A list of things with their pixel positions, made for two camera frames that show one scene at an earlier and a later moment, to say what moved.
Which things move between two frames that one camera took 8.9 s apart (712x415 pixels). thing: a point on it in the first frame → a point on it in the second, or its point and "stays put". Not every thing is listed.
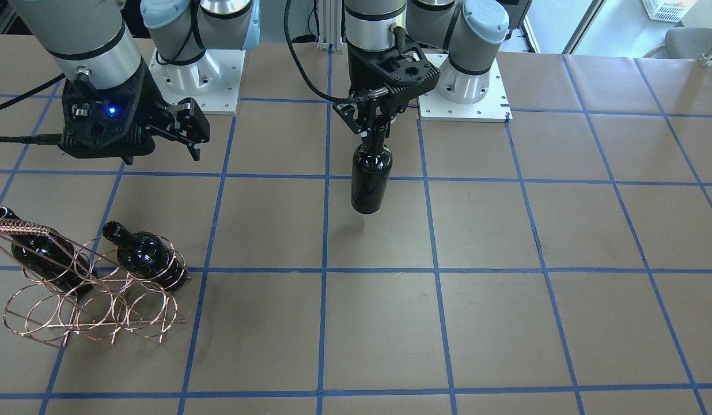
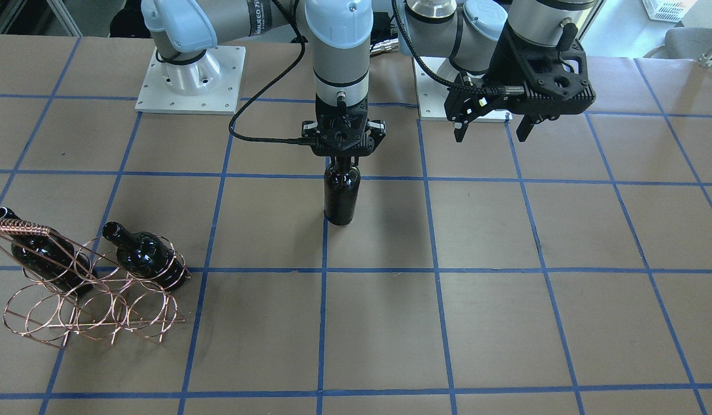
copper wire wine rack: [91, 288] stays put
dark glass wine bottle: [371, 170] → [341, 189]
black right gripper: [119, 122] → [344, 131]
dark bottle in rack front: [145, 255] stays put
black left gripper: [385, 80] → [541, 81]
